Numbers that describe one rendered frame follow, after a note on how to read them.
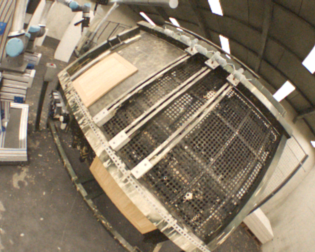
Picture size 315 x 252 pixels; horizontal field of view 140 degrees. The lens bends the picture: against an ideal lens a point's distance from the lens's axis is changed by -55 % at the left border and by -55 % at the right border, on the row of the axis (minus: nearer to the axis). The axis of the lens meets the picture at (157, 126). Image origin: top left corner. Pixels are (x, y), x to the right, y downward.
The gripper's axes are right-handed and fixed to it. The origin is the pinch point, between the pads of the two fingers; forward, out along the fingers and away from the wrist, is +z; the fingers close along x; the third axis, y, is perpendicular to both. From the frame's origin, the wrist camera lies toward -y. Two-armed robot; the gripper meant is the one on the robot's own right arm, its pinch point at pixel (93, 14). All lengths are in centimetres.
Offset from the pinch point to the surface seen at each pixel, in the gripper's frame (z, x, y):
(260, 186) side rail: 8, -137, 95
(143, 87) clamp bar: 36, -38, 44
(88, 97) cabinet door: 64, -25, 5
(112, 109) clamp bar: 48, -49, 22
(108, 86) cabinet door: 54, -21, 22
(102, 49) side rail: 59, 50, 19
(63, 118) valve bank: 71, -41, -18
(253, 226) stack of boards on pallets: 149, -361, 333
